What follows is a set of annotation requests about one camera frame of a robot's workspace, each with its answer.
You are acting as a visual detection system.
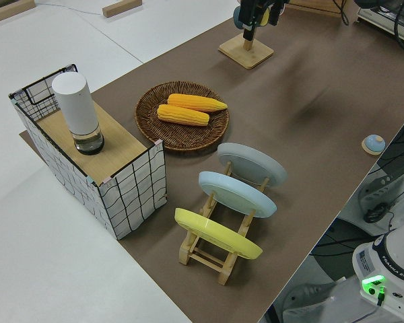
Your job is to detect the grey plate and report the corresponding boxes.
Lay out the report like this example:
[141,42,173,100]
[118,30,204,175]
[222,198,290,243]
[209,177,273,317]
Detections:
[217,142,288,190]

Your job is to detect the thin grey cable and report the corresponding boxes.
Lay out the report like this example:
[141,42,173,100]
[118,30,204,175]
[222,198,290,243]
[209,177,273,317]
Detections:
[36,0,104,16]

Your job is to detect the wooden mug tree stand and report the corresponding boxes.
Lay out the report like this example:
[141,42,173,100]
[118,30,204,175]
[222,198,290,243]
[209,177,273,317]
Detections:
[217,28,275,71]

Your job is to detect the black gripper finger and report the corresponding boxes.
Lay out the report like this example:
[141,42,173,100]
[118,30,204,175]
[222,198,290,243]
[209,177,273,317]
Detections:
[238,7,261,40]
[269,7,283,26]

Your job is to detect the white toaster oven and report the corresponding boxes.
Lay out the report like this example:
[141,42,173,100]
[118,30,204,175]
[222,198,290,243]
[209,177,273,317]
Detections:
[356,5,404,40]

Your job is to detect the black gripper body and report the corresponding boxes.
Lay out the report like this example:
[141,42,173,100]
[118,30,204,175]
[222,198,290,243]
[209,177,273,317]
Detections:
[239,0,290,8]

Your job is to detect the blue service bell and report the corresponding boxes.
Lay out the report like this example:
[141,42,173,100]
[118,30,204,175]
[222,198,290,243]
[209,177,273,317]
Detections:
[361,134,386,156]

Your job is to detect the yellow plate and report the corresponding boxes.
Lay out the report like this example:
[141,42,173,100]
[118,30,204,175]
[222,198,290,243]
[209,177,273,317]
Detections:
[174,207,264,260]

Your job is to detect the light blue plate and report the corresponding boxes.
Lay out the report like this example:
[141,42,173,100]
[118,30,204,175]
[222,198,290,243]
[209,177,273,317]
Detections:
[198,171,278,219]

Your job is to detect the wooden plate rack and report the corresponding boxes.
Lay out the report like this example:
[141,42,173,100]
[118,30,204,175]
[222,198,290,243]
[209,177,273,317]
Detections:
[178,160,271,286]

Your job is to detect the black power cable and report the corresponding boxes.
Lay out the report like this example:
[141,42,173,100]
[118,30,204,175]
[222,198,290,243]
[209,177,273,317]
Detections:
[336,0,350,26]

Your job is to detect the wire grid wooden shelf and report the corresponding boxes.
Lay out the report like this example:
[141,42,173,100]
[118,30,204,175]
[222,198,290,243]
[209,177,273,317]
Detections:
[8,63,168,241]

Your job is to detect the dark blue mug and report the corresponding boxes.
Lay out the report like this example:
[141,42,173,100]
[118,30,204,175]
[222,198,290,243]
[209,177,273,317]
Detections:
[232,5,272,30]

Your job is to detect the brown wicker basket tray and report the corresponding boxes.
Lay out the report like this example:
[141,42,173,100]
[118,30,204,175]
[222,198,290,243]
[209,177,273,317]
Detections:
[135,81,230,155]

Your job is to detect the light wooden drawer cabinet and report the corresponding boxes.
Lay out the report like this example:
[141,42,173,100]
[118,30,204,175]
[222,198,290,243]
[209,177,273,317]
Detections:
[285,0,360,14]

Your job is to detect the white cylindrical bottle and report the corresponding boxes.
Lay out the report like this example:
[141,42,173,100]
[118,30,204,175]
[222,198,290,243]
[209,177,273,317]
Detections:
[51,73,106,156]

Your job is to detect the yellow corn cob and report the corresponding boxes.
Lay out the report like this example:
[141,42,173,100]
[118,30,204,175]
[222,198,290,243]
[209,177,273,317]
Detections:
[157,104,211,127]
[167,94,229,113]

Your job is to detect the light wooden block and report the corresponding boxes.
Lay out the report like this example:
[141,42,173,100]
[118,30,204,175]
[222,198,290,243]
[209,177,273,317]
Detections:
[0,0,36,24]
[102,0,144,18]

